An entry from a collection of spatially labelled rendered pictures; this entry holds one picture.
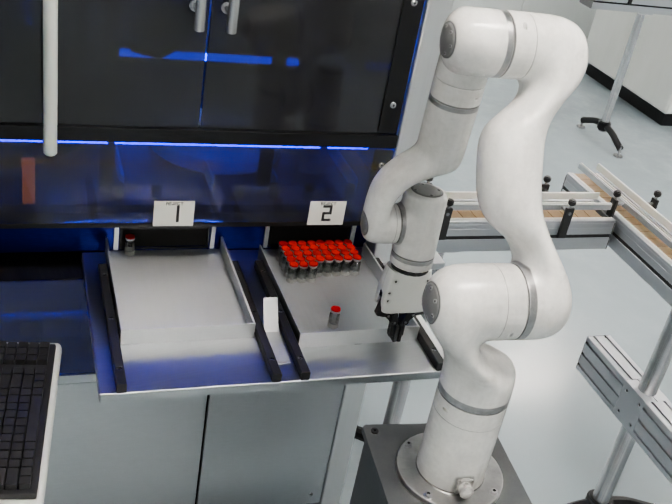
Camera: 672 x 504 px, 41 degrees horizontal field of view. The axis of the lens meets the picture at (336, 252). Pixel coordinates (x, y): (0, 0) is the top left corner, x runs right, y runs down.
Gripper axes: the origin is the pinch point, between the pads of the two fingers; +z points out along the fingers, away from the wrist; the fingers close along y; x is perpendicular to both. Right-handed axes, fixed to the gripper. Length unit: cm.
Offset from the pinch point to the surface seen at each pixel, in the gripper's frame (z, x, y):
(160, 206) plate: -12, -31, 44
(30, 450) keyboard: 10, 16, 71
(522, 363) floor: 89, -99, -109
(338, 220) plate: -8.9, -30.8, 3.9
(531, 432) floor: 90, -62, -93
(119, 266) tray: 3, -33, 52
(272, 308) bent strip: -0.2, -9.4, 23.6
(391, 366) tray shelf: 4.4, 6.2, 2.4
